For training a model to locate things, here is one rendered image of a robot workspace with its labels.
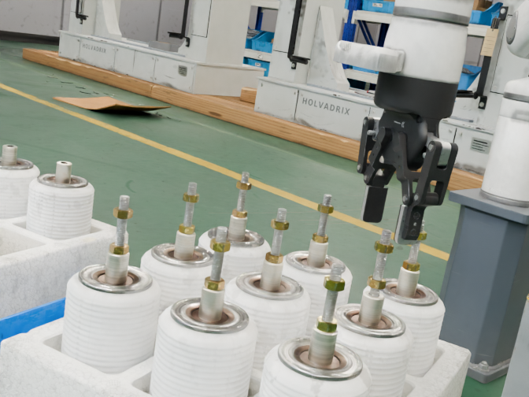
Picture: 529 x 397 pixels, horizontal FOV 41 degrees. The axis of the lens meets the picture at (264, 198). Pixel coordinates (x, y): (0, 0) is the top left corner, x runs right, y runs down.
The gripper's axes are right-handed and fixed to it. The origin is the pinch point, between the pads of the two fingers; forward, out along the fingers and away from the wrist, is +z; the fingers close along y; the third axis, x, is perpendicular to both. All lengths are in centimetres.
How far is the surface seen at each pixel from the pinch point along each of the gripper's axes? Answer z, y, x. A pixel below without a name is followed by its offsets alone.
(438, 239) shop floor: 36, 109, -87
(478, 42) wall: -39, 772, -572
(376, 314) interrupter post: 9.7, -1.1, -0.1
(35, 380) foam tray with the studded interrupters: 20.5, 7.1, 31.6
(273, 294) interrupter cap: 10.7, 6.2, 8.2
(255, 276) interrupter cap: 10.7, 11.2, 8.6
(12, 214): 18, 54, 33
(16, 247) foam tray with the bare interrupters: 21, 46, 33
